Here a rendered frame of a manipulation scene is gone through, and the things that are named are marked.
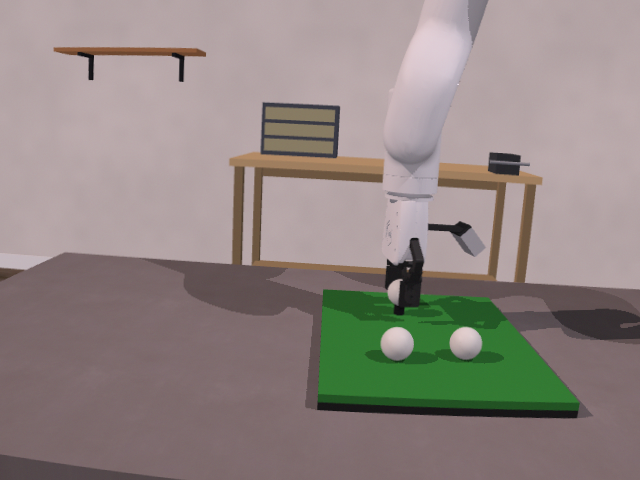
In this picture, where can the green mat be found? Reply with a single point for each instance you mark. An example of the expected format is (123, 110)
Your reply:
(507, 379)

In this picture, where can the white ball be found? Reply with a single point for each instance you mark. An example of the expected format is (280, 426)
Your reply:
(397, 343)
(465, 343)
(393, 291)

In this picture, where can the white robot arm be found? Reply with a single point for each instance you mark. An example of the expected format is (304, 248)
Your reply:
(420, 101)

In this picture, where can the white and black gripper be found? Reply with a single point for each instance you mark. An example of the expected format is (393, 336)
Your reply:
(406, 225)

